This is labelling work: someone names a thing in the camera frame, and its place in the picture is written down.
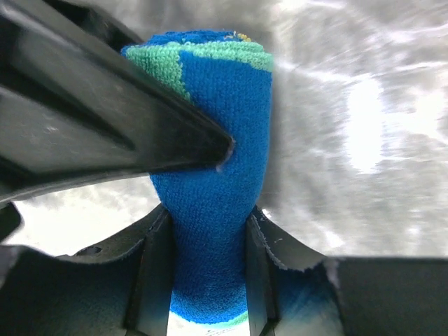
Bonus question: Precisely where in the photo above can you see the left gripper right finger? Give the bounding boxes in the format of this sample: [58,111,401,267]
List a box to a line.
[245,207,326,331]

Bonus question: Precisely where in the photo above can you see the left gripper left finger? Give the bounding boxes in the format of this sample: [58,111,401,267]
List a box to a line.
[58,204,174,333]

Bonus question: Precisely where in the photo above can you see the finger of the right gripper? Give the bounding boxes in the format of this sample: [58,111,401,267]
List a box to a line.
[1,0,233,203]

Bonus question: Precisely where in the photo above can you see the blue green crocodile towel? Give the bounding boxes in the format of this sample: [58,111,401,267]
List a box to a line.
[122,30,273,327]

